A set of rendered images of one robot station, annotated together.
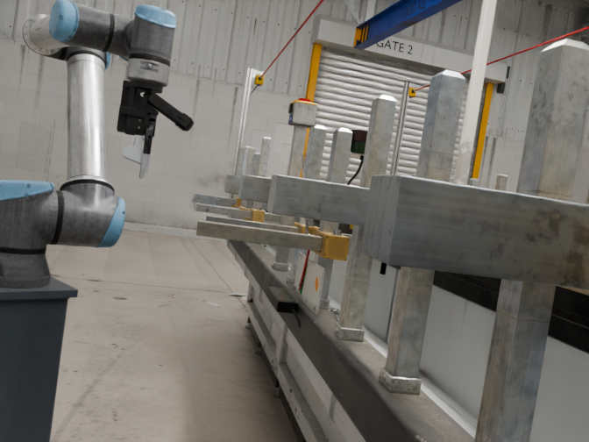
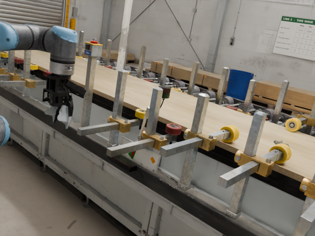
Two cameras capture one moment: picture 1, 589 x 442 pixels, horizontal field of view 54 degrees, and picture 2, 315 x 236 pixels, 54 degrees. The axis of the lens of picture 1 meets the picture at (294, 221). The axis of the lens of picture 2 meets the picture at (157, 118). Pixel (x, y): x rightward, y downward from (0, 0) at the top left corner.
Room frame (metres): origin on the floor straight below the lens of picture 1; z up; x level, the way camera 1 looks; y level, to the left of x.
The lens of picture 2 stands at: (0.16, 0.81, 1.38)
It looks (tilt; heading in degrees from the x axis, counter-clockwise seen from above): 16 degrees down; 320
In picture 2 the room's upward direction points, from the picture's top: 10 degrees clockwise
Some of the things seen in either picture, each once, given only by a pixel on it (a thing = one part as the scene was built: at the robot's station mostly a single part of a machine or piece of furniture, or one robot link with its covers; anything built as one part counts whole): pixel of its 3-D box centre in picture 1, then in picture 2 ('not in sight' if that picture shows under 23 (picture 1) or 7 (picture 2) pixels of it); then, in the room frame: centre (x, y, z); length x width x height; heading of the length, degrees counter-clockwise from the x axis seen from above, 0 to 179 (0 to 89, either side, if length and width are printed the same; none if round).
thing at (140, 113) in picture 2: not in sight; (141, 119); (1.51, -0.19, 0.85); 0.08 x 0.08 x 0.11
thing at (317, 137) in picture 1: (306, 215); (116, 114); (1.52, -0.03, 0.89); 0.03 x 0.03 x 0.48; 11
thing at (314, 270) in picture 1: (307, 281); (138, 154); (1.30, -0.05, 0.75); 0.26 x 0.01 x 0.10; 11
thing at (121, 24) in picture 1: (133, 39); (36, 38); (1.39, 0.45, 1.25); 0.12 x 0.12 x 0.09; 33
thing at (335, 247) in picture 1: (329, 244); (153, 139); (1.25, -0.09, 0.85); 0.13 x 0.06 x 0.05; 11
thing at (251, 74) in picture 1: (244, 145); not in sight; (3.79, 0.39, 1.20); 0.15 x 0.12 x 1.00; 11
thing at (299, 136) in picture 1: (289, 197); (88, 94); (1.78, 0.02, 0.93); 0.05 x 0.04 x 0.45; 11
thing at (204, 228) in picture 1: (299, 241); (145, 144); (1.22, -0.02, 0.84); 0.43 x 0.03 x 0.04; 101
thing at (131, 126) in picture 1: (139, 110); (58, 89); (1.30, 0.38, 1.08); 0.09 x 0.08 x 0.12; 106
